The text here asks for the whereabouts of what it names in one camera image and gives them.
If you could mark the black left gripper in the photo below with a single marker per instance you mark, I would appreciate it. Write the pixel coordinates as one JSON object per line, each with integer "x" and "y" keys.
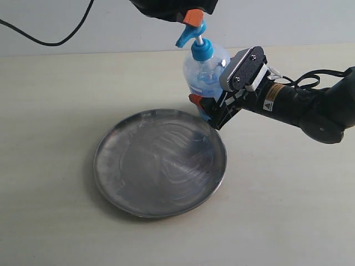
{"x": 188, "y": 12}

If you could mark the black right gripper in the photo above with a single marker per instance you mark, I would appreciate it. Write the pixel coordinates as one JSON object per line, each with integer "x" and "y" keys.
{"x": 221, "y": 111}

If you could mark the blue pump lotion bottle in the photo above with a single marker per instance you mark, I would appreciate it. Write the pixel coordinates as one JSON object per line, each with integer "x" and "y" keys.
{"x": 204, "y": 63}

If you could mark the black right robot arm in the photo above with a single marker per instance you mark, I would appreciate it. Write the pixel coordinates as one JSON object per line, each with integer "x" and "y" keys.
{"x": 322, "y": 114}

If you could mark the round steel plate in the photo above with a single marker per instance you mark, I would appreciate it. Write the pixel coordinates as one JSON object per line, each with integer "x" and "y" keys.
{"x": 159, "y": 163}

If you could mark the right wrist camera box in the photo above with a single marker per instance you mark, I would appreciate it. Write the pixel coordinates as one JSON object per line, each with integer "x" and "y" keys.
{"x": 245, "y": 70}

